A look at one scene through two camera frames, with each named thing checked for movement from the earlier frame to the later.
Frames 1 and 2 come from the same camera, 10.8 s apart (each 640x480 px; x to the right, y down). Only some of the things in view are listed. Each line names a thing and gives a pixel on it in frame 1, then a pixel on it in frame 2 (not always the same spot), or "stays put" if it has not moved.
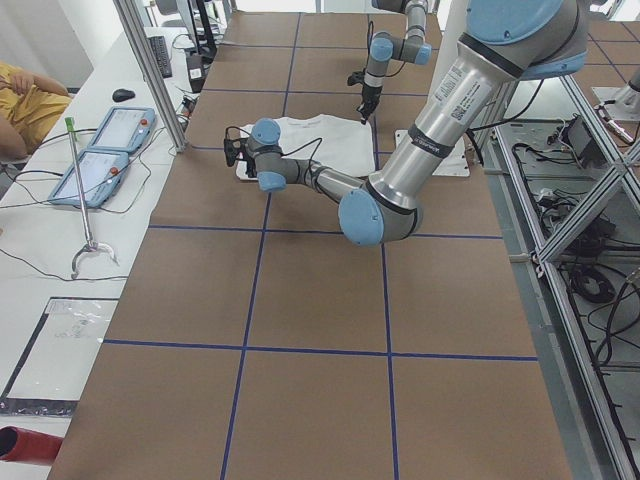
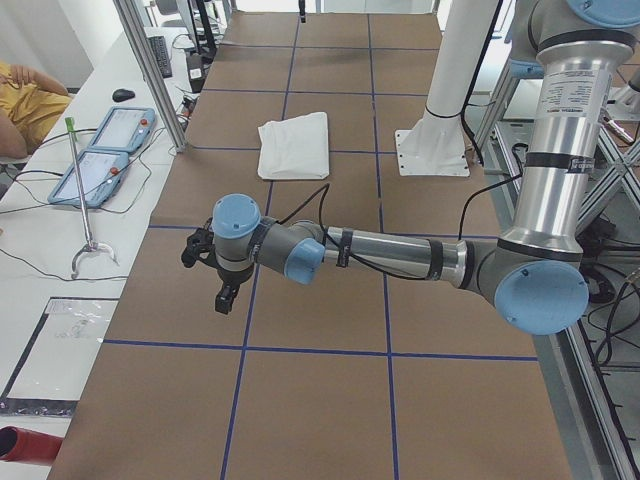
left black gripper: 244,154 to 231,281
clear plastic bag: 51,375 stays put
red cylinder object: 17,444 stays put
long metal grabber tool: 90,244 stays put
